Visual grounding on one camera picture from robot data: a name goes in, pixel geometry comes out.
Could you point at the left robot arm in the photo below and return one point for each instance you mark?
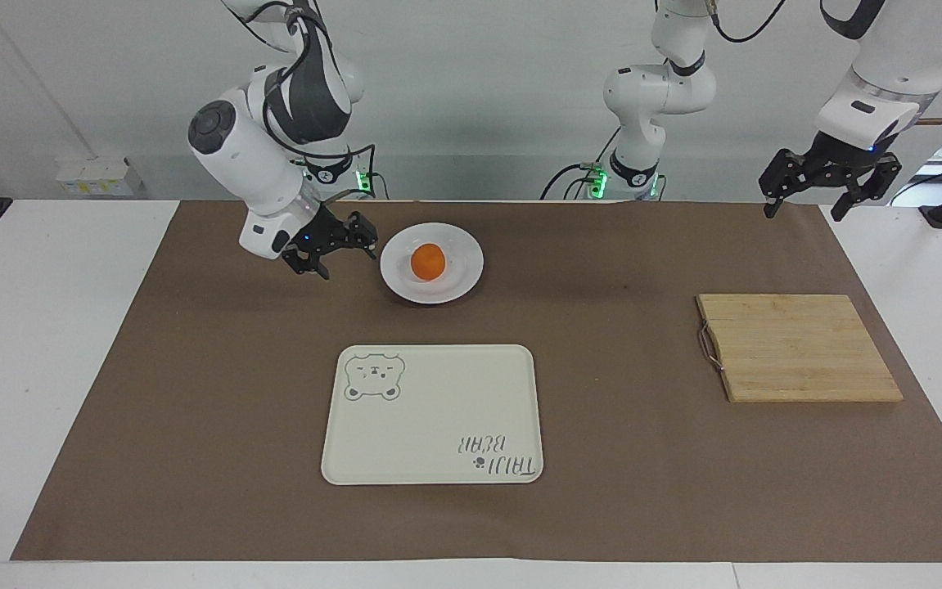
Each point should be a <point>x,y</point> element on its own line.
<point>663,86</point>

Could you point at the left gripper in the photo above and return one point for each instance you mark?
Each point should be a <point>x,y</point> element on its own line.
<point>840,154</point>

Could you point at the wooden cutting board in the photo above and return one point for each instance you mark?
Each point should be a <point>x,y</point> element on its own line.
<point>798,348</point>

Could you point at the white round plate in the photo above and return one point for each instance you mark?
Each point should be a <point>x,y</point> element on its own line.
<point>458,270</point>

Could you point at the orange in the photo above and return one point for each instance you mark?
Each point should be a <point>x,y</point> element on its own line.
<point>428,262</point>

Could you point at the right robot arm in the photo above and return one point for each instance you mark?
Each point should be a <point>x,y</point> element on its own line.
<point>233,164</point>

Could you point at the white wall socket box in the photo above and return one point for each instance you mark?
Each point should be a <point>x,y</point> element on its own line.
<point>98,176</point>

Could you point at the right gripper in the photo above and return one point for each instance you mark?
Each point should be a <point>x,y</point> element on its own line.
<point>313,231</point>

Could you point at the white tray with bear print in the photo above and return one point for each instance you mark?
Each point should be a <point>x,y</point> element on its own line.
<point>430,417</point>

